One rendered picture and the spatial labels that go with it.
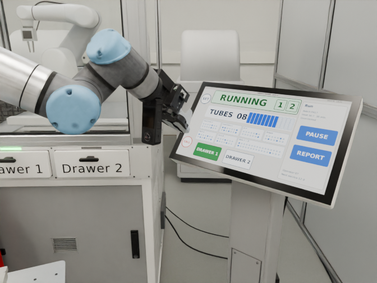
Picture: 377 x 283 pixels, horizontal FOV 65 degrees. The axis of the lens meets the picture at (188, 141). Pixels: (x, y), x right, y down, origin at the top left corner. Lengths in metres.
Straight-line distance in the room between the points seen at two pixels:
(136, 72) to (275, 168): 0.46
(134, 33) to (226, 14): 3.26
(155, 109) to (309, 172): 0.43
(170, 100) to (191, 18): 3.59
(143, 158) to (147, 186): 0.13
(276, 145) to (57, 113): 0.61
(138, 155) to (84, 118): 0.75
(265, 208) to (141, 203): 0.55
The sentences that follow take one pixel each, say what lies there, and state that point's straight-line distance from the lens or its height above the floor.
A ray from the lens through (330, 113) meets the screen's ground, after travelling 0.91.
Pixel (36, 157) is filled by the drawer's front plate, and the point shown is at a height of 0.91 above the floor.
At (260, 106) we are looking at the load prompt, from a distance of 0.96.
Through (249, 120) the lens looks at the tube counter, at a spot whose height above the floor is 1.10.
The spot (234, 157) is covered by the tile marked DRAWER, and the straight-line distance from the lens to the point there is 0.91.
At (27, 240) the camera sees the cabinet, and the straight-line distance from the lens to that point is 1.57.
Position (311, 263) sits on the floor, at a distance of 2.19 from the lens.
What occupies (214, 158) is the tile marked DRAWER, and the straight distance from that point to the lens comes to 0.93.
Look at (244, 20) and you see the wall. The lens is 4.36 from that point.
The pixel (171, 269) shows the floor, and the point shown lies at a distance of 2.01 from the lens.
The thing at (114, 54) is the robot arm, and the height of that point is 1.31.
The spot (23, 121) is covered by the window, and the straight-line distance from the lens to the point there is 1.33.
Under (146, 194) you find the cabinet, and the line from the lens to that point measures 1.29.
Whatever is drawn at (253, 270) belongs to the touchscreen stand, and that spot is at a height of 0.57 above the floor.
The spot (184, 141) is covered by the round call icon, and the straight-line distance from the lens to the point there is 1.01.
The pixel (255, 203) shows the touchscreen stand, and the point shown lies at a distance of 1.03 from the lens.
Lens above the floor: 1.34
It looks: 19 degrees down
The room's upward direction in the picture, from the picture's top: straight up
